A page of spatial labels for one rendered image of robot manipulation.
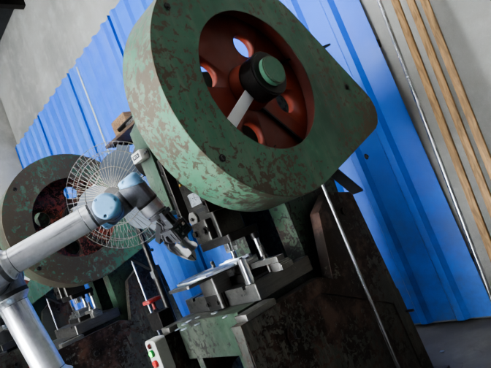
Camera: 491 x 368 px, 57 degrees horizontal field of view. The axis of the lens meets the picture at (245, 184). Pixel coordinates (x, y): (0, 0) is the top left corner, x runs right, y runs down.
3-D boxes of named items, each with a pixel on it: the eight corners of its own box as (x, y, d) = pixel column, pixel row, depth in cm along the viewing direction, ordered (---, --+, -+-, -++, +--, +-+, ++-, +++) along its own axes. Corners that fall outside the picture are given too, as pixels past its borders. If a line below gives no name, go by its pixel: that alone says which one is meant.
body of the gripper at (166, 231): (181, 244, 148) (156, 216, 145) (168, 249, 154) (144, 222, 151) (194, 228, 153) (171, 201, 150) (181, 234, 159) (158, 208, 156)
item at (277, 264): (283, 269, 160) (272, 242, 160) (252, 277, 172) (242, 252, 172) (293, 263, 164) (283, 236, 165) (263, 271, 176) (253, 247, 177)
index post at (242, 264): (250, 284, 156) (240, 258, 157) (245, 285, 159) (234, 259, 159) (256, 281, 158) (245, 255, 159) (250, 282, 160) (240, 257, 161)
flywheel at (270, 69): (365, 85, 180) (316, 222, 136) (327, 107, 195) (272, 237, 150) (238, -64, 157) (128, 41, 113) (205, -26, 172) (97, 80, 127)
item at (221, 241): (234, 248, 168) (228, 234, 169) (203, 258, 183) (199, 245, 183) (262, 235, 180) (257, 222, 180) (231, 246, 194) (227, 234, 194)
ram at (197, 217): (214, 240, 167) (185, 166, 169) (192, 248, 178) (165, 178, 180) (246, 226, 179) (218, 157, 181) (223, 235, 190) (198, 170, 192)
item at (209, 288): (202, 322, 154) (187, 285, 155) (180, 326, 164) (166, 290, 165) (252, 293, 171) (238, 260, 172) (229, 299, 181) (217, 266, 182)
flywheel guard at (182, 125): (218, 228, 119) (109, -51, 125) (164, 250, 139) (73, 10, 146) (399, 158, 190) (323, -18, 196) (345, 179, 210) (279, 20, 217)
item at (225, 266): (248, 261, 158) (248, 258, 158) (171, 292, 157) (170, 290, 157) (249, 254, 186) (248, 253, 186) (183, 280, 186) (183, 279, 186)
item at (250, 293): (261, 300, 153) (254, 283, 153) (189, 314, 185) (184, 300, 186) (313, 269, 174) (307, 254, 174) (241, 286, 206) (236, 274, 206)
